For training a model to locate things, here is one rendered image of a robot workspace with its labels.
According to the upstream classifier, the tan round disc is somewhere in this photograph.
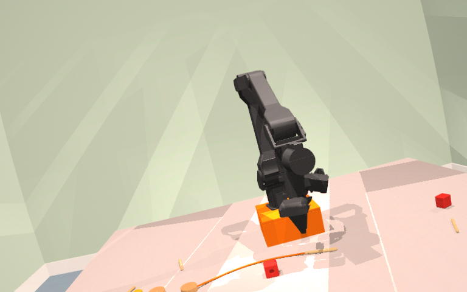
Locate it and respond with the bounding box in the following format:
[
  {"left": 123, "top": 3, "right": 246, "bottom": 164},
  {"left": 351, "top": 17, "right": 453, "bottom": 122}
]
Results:
[{"left": 149, "top": 287, "right": 165, "bottom": 292}]

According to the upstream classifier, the round wooden button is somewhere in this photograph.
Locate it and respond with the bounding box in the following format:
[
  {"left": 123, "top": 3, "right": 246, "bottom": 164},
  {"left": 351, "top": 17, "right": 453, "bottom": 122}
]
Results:
[{"left": 181, "top": 282, "right": 198, "bottom": 292}]

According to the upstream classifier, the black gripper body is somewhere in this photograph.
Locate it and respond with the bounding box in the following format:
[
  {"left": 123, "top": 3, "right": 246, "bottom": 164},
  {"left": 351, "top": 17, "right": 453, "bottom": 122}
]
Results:
[{"left": 278, "top": 172, "right": 309, "bottom": 218}]

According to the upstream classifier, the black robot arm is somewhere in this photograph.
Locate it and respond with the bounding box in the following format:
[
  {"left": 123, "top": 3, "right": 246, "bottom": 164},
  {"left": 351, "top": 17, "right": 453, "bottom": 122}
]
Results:
[{"left": 233, "top": 70, "right": 329, "bottom": 210}]

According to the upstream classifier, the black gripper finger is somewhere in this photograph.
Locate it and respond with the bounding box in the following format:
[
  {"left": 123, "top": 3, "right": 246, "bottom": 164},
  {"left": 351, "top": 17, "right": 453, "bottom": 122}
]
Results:
[
  {"left": 289, "top": 214, "right": 306, "bottom": 234},
  {"left": 306, "top": 196, "right": 312, "bottom": 228}
]

